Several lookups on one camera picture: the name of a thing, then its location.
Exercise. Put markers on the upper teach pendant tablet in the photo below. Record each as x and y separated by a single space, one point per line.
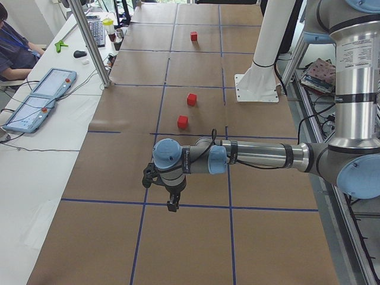
55 83

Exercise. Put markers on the green plastic clamp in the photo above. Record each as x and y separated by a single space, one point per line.
59 45

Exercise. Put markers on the aluminium frame post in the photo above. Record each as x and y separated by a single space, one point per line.
89 40

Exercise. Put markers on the metal cup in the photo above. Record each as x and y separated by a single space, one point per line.
119 34

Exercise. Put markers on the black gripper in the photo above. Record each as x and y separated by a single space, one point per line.
174 190

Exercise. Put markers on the teach pendant tablet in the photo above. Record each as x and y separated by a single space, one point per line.
55 83
30 114

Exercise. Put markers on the lower teach pendant tablet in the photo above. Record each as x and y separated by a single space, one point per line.
30 114

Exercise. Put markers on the person in dark shirt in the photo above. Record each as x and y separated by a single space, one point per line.
18 55

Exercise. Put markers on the cup with yellow lid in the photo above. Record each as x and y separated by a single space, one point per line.
108 25

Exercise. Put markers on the black keyboard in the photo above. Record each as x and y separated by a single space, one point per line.
98 32

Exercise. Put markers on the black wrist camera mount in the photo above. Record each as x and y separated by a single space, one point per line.
151 176

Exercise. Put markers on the black computer mouse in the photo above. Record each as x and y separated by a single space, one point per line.
79 53

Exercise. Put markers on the brown paper table cover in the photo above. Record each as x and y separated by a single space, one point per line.
246 226

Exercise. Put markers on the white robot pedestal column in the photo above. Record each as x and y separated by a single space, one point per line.
258 83

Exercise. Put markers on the red cube block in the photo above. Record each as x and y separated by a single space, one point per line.
194 36
182 122
191 99

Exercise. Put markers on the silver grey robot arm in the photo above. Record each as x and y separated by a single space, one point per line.
350 160

